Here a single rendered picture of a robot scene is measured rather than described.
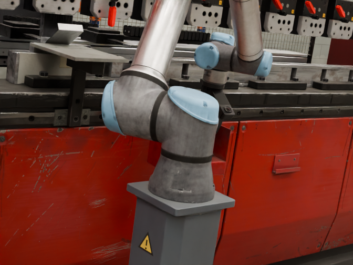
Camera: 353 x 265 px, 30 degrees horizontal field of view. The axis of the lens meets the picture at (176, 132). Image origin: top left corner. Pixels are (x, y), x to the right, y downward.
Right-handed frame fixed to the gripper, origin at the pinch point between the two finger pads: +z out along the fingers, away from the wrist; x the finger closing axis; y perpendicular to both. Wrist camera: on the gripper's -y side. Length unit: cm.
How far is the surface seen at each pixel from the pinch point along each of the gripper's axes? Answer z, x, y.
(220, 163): 4.3, -2.5, -6.4
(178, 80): -13.7, -3.5, 27.3
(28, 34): -22, 46, 46
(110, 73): -14.2, 22.1, 29.7
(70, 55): -25, 48, 5
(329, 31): -35, -87, 44
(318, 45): 52, -588, 556
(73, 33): -27, 40, 24
